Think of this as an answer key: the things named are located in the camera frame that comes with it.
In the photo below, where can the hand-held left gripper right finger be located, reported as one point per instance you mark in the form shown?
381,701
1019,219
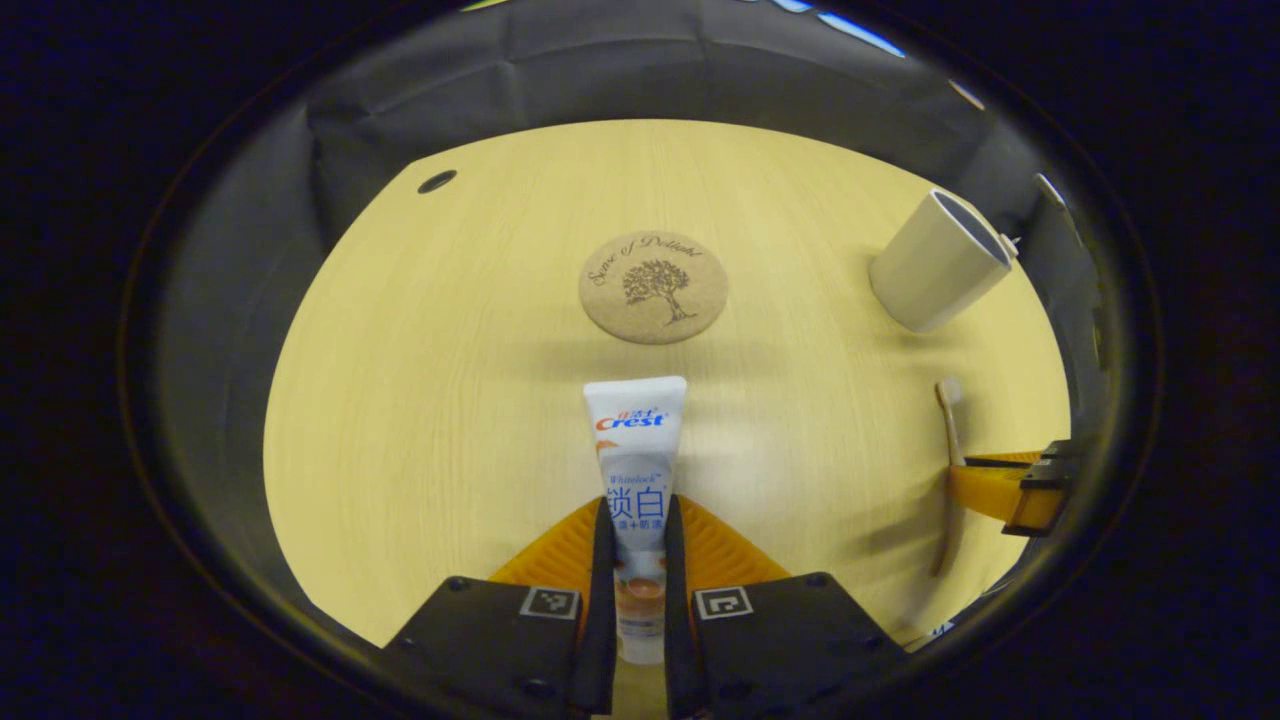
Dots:
675,610

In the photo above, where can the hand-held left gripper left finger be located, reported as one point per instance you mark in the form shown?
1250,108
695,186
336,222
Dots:
603,600

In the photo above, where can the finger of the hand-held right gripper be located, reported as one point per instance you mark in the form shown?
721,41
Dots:
1000,495
1055,455

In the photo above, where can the beige toothbrush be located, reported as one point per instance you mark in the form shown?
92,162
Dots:
952,420

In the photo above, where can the white toothpaste tube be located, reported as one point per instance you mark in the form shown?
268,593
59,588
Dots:
635,440

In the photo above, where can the white cup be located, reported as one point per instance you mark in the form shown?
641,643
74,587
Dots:
930,265

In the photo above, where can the round cork coaster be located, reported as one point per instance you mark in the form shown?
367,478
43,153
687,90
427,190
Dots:
652,288

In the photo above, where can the light wooden desktop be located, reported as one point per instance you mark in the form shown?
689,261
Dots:
450,400

